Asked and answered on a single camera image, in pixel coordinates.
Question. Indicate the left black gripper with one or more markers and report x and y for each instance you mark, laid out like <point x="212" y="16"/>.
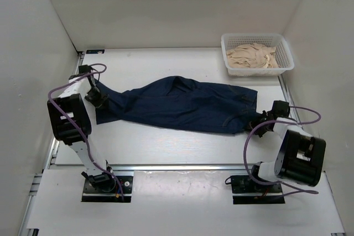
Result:
<point x="100" y="101"/>

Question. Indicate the beige trousers in basket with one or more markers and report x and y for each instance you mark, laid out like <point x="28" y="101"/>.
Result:
<point x="252" y="56"/>

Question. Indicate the aluminium front rail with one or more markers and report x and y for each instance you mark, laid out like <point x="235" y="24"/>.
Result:
<point x="178" y="167"/>

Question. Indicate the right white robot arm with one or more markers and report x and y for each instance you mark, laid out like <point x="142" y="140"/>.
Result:
<point x="286" y="165"/>

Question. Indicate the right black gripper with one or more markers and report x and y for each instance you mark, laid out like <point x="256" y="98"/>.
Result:
<point x="253" y="124"/>

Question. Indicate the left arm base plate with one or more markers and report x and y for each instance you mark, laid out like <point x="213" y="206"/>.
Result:
<point x="105" y="189"/>

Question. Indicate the white plastic basket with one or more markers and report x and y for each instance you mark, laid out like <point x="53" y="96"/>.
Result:
<point x="282" y="55"/>

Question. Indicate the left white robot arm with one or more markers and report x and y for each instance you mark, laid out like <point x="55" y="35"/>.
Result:
<point x="71" y="107"/>

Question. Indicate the dark blue denim trousers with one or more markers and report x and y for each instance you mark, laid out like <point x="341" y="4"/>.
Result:
<point x="180" y="103"/>

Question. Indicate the black label sticker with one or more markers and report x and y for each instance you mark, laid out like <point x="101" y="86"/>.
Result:
<point x="95" y="51"/>

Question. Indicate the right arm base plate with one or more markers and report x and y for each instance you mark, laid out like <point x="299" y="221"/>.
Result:
<point x="247" y="192"/>

